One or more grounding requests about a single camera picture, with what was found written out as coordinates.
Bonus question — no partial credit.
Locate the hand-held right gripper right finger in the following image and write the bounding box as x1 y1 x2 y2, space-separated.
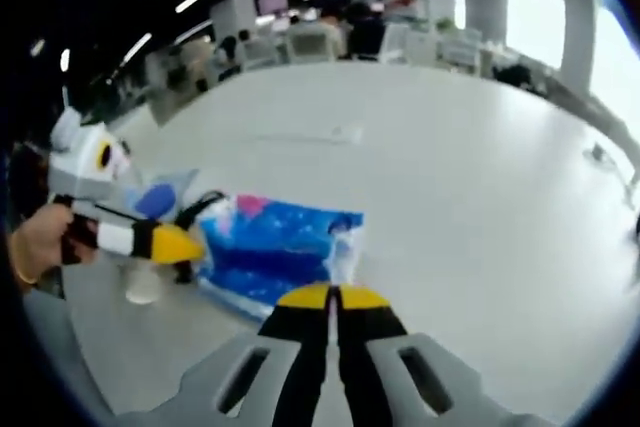
332 284 559 427

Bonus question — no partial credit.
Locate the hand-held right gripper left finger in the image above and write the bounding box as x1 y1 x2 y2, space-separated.
112 282 335 427

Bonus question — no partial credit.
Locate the black cable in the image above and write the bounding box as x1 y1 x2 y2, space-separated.
172 189 226 284

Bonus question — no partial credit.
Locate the clear packet with blue oval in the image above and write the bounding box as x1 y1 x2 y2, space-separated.
122 166 201 223

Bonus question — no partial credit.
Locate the white paper roll item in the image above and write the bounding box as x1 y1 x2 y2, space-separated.
124 266 162 306

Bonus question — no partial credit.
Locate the blue plastic packet item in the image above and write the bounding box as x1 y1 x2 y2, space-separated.
197 192 365 323

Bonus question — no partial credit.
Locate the person's left hand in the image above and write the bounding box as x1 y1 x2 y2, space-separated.
12 207 76 283

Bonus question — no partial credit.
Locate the short straight ceiling light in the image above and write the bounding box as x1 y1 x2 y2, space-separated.
118 31 154 68

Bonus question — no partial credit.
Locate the small table socket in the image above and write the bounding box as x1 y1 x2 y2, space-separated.
583 143 610 164

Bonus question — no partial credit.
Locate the thin orange bracelet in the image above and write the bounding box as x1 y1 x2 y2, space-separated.
13 266 40 289

